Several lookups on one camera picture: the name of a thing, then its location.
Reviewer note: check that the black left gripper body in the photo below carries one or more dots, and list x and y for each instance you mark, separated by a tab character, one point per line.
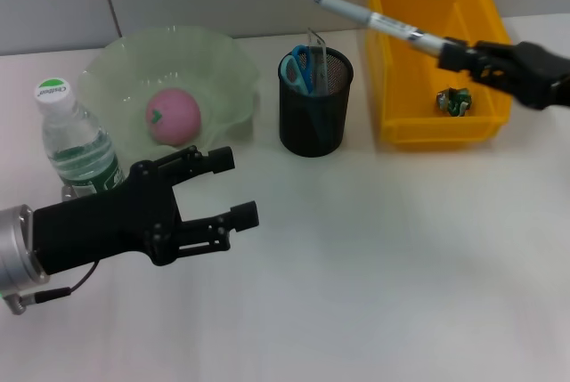
107	226

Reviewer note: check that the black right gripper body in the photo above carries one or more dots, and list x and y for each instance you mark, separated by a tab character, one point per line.
534	75

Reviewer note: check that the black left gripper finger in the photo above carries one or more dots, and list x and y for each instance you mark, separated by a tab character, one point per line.
245	215
222	159

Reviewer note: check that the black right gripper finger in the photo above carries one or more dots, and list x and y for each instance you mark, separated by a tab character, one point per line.
454	59
463	43

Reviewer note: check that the green plastic wrapper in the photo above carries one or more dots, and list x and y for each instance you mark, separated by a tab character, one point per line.
454	101

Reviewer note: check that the pink toy peach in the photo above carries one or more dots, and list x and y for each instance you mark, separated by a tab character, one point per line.
176	119

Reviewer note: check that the clear water bottle green label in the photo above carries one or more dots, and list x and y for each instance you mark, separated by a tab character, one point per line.
75	150

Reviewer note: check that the grey silver pen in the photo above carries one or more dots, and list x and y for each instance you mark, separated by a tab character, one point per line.
378	21

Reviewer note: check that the blue scissors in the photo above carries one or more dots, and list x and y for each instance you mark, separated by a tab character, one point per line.
303	66

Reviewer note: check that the transparent plastic ruler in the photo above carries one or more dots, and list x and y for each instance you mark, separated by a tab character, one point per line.
320	61

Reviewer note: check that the translucent green wavy fruit plate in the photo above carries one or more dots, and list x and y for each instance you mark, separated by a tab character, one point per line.
214	70

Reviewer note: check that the black mesh pen holder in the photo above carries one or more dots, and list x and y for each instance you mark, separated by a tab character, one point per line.
311	132

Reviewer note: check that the yellow plastic bin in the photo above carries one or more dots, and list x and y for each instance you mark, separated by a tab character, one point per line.
414	88

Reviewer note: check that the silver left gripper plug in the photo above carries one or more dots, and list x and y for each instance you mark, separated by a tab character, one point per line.
68	192

